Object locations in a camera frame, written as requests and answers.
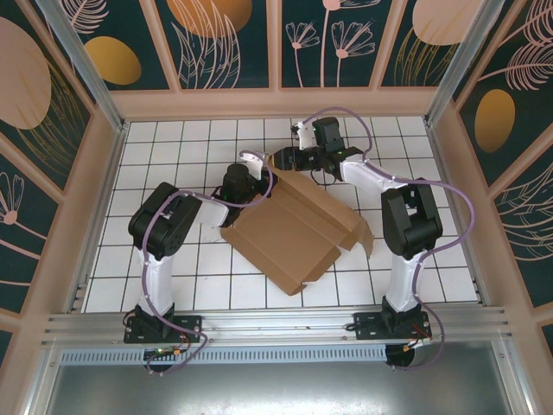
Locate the brown cardboard box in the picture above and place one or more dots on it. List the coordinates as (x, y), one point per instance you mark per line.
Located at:
(285, 233)

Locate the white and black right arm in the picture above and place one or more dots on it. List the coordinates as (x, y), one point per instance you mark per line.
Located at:
(410, 225)

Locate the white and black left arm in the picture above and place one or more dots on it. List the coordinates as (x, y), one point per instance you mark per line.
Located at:
(155, 281)

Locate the grey metal sheet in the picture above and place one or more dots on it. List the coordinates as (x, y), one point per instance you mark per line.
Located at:
(276, 389)

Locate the aluminium profile rail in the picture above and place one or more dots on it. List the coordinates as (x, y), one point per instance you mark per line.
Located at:
(276, 322)

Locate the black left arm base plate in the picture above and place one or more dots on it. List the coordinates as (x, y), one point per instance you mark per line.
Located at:
(190, 324)

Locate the aluminium corner post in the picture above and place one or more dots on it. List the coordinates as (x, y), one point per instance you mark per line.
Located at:
(80, 60)
(466, 60)

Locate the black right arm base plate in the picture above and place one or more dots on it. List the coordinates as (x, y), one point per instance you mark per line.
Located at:
(367, 328)

